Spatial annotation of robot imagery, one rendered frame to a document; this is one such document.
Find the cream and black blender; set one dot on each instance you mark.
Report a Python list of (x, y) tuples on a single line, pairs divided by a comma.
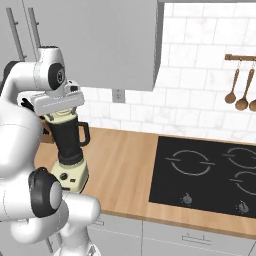
[(68, 140)]

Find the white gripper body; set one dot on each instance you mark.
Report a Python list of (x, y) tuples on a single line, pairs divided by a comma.
[(56, 101)]

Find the wooden hanging spoon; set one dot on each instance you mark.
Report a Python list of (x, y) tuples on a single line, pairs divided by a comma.
[(242, 103), (231, 96), (253, 105)]

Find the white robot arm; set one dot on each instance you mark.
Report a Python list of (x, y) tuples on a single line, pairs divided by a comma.
[(16, 140)]

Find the brown wooden utensil rail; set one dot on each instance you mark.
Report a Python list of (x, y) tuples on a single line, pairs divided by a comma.
[(240, 57)]

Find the grey hob knob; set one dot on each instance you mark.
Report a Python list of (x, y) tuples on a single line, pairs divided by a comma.
[(243, 207), (186, 199)]

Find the black hob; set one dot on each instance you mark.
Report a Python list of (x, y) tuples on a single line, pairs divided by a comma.
[(206, 173)]

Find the grey wall socket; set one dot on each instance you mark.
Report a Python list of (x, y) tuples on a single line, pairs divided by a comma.
[(118, 95)]

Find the cream blender lid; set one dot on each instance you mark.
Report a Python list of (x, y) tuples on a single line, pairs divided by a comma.
[(61, 116)]

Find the grey wall cupboard door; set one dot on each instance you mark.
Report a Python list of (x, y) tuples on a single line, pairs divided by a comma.
[(13, 20), (100, 43)]

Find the grey drawer front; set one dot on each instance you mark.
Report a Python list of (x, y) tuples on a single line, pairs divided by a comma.
[(213, 241), (123, 225)]

